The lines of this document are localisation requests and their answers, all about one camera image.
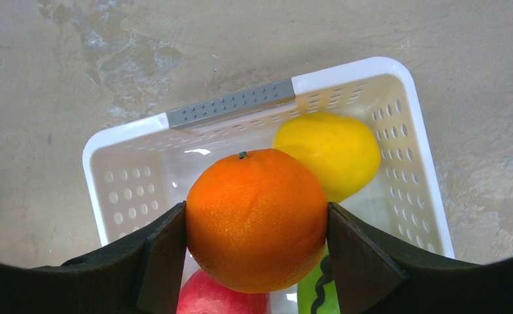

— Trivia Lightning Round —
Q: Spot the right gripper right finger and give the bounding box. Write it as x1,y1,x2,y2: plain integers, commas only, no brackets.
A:
327,203,513,313

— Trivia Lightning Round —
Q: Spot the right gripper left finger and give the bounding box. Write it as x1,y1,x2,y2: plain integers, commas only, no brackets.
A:
0,203,186,313

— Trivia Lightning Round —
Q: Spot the orange fruit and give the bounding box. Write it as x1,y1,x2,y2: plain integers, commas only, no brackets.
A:
185,148,328,293

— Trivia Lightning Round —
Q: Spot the green watermelon toy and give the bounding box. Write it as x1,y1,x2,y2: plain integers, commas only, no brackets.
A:
297,246,340,314

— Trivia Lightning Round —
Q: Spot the red apple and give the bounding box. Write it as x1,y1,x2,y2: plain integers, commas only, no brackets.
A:
176,270,272,314

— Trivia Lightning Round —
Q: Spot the white plastic basket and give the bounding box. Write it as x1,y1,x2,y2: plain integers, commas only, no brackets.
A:
82,57,454,258

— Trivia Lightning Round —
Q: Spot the yellow pear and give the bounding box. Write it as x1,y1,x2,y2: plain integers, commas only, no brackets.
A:
274,113,381,203

